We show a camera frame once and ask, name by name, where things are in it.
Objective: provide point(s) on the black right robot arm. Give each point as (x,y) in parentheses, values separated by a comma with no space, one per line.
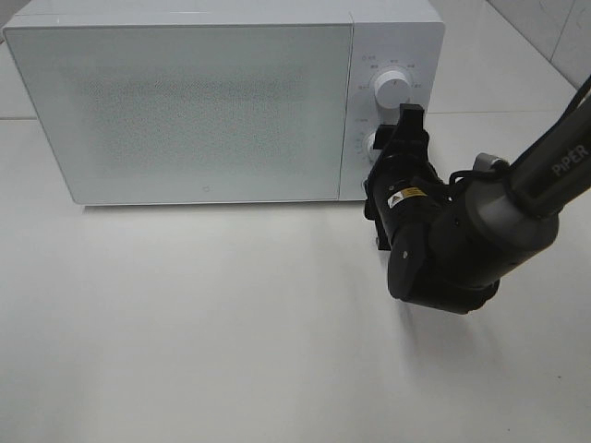
(451,241)

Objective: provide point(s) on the white round knob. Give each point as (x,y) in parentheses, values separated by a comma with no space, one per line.
(391,88)
(369,144)

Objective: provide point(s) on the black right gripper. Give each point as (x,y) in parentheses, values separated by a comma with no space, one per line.
(397,191)

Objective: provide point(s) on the white microwave oven body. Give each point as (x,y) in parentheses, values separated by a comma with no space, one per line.
(407,35)

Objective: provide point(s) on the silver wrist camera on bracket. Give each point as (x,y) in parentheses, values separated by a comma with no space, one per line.
(488,163)

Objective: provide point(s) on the white microwave door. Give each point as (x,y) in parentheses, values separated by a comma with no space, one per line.
(169,115)

